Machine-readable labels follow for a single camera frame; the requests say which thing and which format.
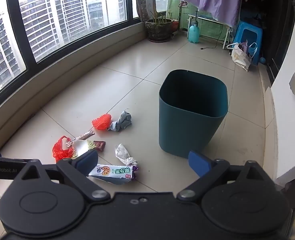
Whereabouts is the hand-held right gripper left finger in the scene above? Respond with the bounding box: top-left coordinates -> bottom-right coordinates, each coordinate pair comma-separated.
14,151 -> 111,203

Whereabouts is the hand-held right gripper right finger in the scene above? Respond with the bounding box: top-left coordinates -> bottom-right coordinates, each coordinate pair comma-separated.
177,151 -> 274,202

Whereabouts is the napa cabbage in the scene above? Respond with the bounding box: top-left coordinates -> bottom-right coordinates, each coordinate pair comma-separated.
71,140 -> 95,159

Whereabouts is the red plastic bag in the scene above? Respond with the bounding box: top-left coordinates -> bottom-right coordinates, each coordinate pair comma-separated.
52,136 -> 75,162

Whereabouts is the white snack packet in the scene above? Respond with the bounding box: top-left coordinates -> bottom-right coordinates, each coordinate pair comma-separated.
89,164 -> 139,185

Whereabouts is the dark teal plastic bin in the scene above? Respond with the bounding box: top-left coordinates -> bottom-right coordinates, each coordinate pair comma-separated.
159,69 -> 228,158

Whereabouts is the small dark brown packet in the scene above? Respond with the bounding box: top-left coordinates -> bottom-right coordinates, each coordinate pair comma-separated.
93,140 -> 106,152

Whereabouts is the brown snack bar wrapper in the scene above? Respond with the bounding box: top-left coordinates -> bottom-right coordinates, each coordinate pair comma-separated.
66,129 -> 94,147

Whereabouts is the crumpled clear plastic wrap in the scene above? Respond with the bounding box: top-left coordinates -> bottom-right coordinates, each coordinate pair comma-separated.
114,144 -> 139,170

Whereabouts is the orange foam fruit net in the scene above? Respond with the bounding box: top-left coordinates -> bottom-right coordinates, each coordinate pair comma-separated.
92,114 -> 112,130

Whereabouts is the crumpled grey plastic bag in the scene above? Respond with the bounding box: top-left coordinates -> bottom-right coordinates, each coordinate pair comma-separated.
107,109 -> 132,132

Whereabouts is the white plastic bag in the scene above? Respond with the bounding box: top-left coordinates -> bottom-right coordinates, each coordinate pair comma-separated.
227,42 -> 253,72

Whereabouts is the teal spray bottle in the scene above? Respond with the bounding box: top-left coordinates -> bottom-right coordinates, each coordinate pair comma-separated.
187,10 -> 200,43

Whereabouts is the blue plastic stool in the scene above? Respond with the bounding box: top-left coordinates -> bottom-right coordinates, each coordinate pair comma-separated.
234,20 -> 263,65

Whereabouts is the dark patterned flower pot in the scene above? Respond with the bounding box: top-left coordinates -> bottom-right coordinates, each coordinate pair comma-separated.
145,19 -> 173,42

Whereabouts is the white metal rack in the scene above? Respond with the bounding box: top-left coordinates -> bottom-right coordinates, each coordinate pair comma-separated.
188,14 -> 231,49

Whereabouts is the green potted plant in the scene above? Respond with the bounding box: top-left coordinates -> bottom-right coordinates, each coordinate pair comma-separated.
150,10 -> 173,24

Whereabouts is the purple plastic sheet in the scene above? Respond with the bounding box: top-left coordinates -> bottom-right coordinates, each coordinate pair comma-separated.
175,0 -> 243,28

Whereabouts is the brown cardboard box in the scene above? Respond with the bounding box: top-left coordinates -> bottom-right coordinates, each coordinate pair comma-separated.
136,0 -> 159,22

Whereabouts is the black power cord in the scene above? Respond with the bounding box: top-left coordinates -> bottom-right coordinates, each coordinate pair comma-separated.
201,24 -> 224,50

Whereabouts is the black window frame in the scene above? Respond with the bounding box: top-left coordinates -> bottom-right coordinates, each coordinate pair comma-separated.
0,0 -> 173,120

